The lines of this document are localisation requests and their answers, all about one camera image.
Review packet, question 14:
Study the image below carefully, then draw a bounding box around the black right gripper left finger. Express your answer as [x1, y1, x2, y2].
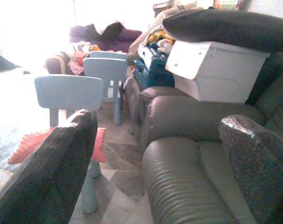
[0, 109, 99, 224]

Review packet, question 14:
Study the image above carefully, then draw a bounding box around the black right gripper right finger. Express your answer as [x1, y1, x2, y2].
[219, 114, 283, 224]

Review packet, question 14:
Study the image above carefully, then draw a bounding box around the pink dotted pillow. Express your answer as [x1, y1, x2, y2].
[8, 127, 107, 165]

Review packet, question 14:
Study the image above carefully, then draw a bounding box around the grey-green leather sofa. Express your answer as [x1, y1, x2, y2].
[125, 49, 283, 224]

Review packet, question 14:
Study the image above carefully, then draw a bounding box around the purple sofa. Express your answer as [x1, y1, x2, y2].
[69, 22, 142, 53]

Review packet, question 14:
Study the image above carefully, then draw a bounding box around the light blue children's chair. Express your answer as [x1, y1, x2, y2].
[83, 57, 128, 126]
[89, 51, 127, 61]
[34, 76, 104, 215]

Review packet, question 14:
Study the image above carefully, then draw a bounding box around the white plastic storage box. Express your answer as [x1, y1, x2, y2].
[164, 41, 272, 104]

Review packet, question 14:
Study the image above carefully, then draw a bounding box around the purple armchair with wooden trim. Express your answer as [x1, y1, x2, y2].
[45, 52, 73, 75]

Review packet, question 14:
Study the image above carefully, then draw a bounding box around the pink cloth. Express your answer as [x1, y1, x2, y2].
[68, 46, 90, 76]

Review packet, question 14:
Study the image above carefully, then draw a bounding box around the blue hard-shell suitcase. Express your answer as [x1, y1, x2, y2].
[133, 42, 176, 91]

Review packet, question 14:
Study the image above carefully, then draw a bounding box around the dark grey cushion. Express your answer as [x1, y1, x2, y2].
[162, 9, 283, 53]

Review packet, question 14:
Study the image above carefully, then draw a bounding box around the mixed clothes pile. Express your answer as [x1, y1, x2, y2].
[141, 24, 177, 56]

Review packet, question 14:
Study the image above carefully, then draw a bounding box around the stack of books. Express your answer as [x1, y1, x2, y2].
[152, 0, 204, 18]

